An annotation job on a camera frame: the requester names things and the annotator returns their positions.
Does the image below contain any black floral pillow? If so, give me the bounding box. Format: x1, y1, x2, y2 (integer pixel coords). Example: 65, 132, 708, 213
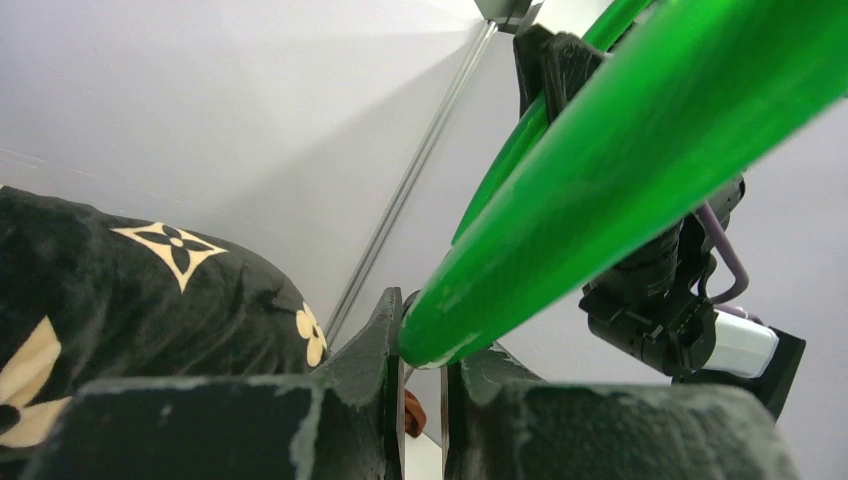
1, 186, 328, 465

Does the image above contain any brown cloth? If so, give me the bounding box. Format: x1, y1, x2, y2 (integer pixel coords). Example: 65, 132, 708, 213
404, 390, 427, 438

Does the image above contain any green cable lock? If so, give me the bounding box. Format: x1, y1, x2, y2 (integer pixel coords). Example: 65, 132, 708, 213
398, 0, 847, 369

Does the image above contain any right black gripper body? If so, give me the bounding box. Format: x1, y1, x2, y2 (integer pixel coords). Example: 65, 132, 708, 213
514, 26, 746, 378

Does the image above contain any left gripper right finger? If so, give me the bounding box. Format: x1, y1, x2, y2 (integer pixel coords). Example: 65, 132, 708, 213
442, 345, 799, 479

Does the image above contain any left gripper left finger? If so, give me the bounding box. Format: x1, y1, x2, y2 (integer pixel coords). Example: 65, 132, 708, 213
24, 288, 404, 479

